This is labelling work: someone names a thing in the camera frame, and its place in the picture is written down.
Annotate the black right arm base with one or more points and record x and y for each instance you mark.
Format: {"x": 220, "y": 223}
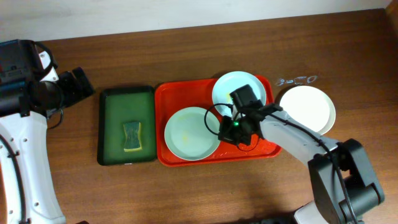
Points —
{"x": 275, "y": 220}

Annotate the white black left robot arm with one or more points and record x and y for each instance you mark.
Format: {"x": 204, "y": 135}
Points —
{"x": 30, "y": 195}

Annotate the red plastic tray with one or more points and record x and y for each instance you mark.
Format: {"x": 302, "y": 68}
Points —
{"x": 171, "y": 97}

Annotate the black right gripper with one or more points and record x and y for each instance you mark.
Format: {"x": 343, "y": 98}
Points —
{"x": 230, "y": 132}

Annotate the yellow green sponge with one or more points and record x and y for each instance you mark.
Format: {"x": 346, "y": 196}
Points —
{"x": 132, "y": 131}

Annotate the black tray with green water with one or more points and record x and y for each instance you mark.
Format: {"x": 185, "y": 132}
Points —
{"x": 118, "y": 107}

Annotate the light blue plate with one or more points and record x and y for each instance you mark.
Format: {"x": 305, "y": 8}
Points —
{"x": 191, "y": 134}
{"x": 231, "y": 81}

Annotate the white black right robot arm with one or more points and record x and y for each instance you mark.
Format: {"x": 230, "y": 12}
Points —
{"x": 344, "y": 183}

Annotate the white plate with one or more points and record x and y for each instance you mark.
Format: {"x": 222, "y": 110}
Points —
{"x": 311, "y": 107}

